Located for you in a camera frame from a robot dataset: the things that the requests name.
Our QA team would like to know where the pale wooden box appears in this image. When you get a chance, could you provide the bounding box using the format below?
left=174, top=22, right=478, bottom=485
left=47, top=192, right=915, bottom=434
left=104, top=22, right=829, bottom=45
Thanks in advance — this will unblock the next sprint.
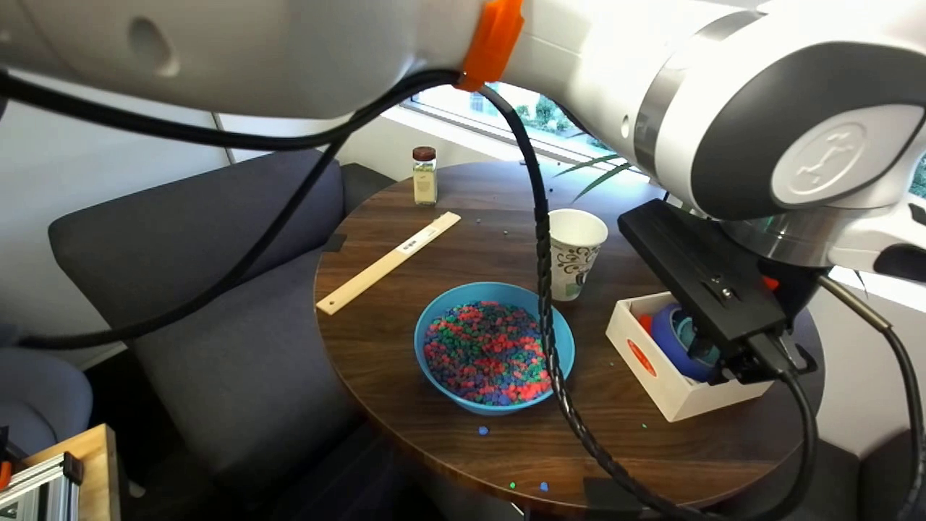
left=604, top=291, right=776, bottom=427

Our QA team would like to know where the pale wooden ruler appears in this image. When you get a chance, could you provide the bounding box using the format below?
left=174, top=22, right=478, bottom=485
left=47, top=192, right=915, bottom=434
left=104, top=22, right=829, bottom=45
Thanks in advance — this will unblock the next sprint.
left=314, top=210, right=463, bottom=320

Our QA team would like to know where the patterned white paper cup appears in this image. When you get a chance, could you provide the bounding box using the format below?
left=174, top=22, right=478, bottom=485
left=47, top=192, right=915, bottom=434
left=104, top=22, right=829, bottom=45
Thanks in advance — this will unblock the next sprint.
left=543, top=207, right=614, bottom=304

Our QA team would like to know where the dark seat cushion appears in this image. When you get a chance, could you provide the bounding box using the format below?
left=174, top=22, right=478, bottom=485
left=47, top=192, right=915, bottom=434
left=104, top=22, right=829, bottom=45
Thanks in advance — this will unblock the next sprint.
left=854, top=427, right=926, bottom=521

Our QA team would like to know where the glass spice jar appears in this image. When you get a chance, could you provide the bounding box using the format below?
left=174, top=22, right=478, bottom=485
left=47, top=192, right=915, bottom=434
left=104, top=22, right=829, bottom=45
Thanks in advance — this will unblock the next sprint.
left=411, top=142, right=443, bottom=211

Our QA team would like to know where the window with frame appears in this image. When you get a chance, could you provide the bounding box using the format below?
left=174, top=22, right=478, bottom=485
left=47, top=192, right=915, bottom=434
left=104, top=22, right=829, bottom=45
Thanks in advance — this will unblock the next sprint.
left=384, top=82, right=644, bottom=169

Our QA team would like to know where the dark grey sofa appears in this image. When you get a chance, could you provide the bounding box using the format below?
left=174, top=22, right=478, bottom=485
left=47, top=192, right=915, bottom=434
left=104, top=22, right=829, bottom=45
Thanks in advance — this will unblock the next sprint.
left=47, top=145, right=392, bottom=503

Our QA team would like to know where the smooth black cable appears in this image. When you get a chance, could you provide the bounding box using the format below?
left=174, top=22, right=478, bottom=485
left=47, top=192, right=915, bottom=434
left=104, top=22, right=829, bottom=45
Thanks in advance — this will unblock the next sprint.
left=0, top=61, right=468, bottom=155
left=15, top=74, right=468, bottom=353

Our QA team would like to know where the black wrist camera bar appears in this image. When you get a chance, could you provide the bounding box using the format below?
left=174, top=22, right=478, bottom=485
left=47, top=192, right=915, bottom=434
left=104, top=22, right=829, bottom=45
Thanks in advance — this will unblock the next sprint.
left=615, top=197, right=796, bottom=353

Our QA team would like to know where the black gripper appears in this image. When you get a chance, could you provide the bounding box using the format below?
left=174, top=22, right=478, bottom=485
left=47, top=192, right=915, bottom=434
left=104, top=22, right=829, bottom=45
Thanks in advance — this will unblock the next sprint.
left=760, top=253, right=824, bottom=336

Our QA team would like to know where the blue bowl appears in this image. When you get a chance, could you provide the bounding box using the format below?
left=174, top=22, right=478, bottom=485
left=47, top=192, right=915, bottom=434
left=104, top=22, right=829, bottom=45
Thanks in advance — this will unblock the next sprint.
left=411, top=278, right=578, bottom=417

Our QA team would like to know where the wooden crate with metal rail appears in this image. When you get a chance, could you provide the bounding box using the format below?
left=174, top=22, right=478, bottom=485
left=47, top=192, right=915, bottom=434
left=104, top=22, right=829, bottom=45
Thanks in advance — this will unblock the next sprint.
left=0, top=421, right=123, bottom=521

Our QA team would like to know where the braided black cable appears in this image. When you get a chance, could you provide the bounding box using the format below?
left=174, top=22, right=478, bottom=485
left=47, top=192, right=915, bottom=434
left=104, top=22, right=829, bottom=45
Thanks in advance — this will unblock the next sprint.
left=478, top=82, right=699, bottom=521

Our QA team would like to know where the thin black camera cable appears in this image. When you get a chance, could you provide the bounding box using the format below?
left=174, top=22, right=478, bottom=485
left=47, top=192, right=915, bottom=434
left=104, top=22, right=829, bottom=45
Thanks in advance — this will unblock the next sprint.
left=745, top=327, right=822, bottom=521
left=816, top=273, right=926, bottom=521

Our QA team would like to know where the grey upholstered chair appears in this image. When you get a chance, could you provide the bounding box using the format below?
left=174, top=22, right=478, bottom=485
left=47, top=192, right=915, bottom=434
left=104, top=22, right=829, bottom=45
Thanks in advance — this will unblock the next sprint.
left=0, top=340, right=96, bottom=459

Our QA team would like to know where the colourful beads pile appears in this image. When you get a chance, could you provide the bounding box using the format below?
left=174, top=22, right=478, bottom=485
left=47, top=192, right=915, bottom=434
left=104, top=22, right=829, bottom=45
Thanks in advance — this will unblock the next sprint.
left=418, top=298, right=562, bottom=409

